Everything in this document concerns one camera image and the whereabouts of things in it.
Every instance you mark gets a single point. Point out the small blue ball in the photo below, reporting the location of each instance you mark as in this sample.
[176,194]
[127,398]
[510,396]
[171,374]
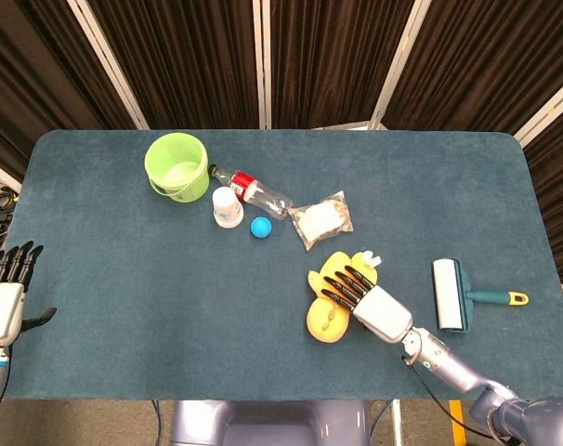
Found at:
[261,227]

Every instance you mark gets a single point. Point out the white plastic cup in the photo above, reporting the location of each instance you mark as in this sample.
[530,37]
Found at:
[226,207]

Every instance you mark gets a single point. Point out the green plastic bucket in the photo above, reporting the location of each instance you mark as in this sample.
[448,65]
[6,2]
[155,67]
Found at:
[178,166]

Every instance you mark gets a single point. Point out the teal lint roller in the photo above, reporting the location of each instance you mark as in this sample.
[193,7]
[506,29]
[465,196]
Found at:
[449,295]

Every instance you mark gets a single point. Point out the clear plastic bottle red label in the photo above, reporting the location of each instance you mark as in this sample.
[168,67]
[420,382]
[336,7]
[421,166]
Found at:
[253,191]

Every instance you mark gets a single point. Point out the yellow plush duck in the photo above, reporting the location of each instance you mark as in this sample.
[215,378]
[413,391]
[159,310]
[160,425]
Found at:
[330,320]

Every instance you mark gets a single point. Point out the grey robot torso base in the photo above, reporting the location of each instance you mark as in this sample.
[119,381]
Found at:
[270,423]

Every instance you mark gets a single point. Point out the white partition frame post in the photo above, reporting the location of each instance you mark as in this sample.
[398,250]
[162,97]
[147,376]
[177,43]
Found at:
[107,62]
[0,173]
[546,114]
[263,62]
[395,65]

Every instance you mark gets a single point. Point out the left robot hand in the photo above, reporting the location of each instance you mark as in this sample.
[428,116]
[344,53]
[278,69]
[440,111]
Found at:
[0,311]

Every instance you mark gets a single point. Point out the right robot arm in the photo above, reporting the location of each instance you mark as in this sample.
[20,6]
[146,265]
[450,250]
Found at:
[476,385]

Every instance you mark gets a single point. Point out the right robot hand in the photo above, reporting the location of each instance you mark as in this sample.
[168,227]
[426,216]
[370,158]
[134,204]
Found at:
[379,311]

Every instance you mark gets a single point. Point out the clear bag of snacks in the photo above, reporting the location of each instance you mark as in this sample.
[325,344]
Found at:
[322,219]

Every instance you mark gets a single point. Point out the teal table mat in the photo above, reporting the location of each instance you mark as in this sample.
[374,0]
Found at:
[170,302]

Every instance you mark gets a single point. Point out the dark pleated curtain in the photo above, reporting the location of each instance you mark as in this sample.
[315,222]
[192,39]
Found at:
[184,60]

